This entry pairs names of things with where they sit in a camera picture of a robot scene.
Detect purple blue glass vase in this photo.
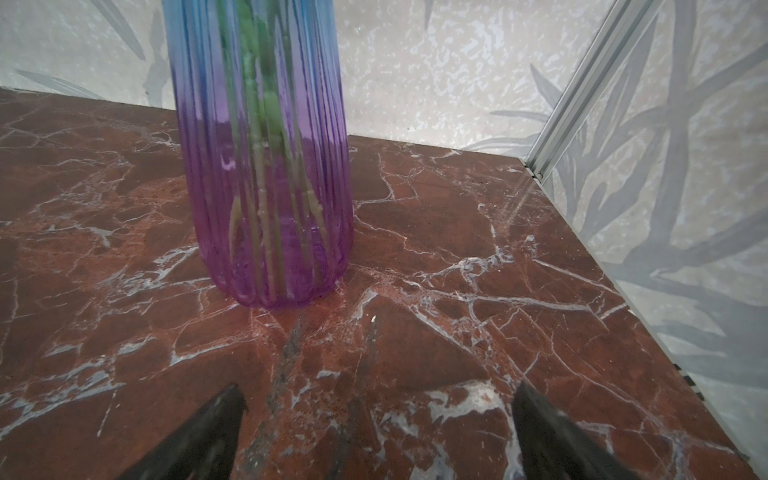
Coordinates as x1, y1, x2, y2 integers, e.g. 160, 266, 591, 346
163, 1, 353, 308

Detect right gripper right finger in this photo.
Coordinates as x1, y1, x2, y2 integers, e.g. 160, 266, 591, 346
512, 381, 638, 480

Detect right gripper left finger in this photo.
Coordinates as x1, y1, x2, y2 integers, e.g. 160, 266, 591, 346
119, 383, 247, 479

